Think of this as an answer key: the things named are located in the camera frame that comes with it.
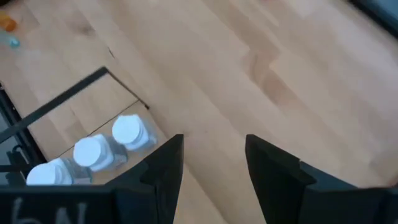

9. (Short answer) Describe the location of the orange pill bottle white cap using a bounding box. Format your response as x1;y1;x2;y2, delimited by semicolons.
0;12;18;33

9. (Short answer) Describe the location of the white supplement bottle blue band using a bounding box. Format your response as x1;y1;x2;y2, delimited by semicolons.
111;113;159;152

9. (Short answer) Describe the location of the white melatonin bottle blue band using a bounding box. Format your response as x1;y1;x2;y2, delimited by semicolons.
72;133;129;173

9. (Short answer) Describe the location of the white bottle tablet size label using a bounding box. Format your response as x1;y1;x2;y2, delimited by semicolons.
25;157;93;187

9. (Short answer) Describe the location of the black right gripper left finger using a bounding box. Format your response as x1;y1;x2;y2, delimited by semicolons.
0;133;185;224

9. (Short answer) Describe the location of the small teal vial white cap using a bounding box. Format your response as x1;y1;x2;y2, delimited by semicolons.
0;32;21;49

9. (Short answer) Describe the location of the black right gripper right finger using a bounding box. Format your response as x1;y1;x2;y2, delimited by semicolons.
244;134;398;224

